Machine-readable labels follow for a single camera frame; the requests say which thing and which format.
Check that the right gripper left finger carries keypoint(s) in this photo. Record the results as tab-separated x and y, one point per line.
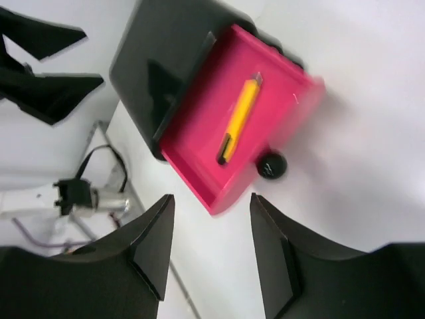
121	275

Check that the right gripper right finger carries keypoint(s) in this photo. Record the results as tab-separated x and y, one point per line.
305	275

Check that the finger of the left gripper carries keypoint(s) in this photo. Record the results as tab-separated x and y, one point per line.
49	98
39	38

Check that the black drawer cabinet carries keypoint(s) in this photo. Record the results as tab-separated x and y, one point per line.
164	46

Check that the yellow utility knife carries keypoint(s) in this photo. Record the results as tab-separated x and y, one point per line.
241	112

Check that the pink bottom drawer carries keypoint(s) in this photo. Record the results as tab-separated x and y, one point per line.
191	143

